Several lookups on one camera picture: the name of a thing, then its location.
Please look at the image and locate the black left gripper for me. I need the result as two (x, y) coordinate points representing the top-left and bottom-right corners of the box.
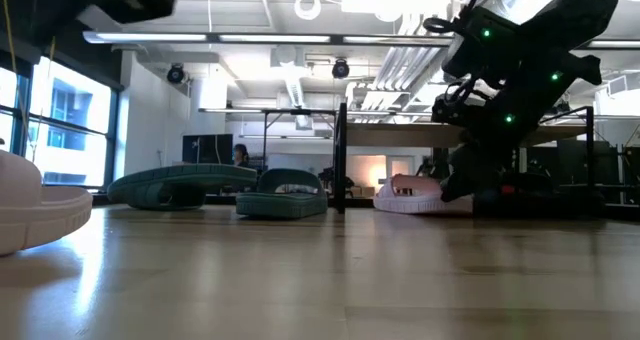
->
(101, 0), (178, 25)

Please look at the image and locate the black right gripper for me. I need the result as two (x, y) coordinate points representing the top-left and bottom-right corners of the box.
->
(432, 77), (547, 204)

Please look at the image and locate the pink rubber slide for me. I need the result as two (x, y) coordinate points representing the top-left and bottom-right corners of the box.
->
(0, 149), (94, 258)
(372, 173), (475, 216)

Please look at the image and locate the green rubber slide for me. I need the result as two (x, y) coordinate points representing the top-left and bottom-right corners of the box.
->
(106, 162), (259, 212)
(235, 167), (330, 220)

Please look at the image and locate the white door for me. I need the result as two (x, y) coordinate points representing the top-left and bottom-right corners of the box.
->
(387, 154), (416, 178)

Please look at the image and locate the large window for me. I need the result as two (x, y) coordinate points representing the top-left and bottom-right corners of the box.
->
(0, 54), (120, 191)

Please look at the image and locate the overhead light bar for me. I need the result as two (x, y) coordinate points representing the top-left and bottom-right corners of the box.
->
(82, 29), (640, 50)

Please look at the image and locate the dark workstation rack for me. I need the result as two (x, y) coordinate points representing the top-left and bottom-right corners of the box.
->
(597, 139), (640, 206)

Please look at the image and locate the black monitor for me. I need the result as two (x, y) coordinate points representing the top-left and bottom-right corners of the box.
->
(182, 133), (235, 166)

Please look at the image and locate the person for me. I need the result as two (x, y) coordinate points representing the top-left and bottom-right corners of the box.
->
(231, 143), (252, 169)

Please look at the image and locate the black ceiling camera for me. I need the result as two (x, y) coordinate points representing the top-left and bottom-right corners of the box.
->
(331, 58), (351, 80)
(166, 63), (187, 85)

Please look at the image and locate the wooden shelf with black frame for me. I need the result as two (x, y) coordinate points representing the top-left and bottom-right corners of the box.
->
(333, 101), (599, 216)

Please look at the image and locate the white ring lamp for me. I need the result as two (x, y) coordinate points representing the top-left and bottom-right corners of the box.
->
(293, 0), (323, 22)

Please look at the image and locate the black aluminium rig frame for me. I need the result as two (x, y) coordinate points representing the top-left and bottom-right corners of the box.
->
(92, 193), (640, 221)

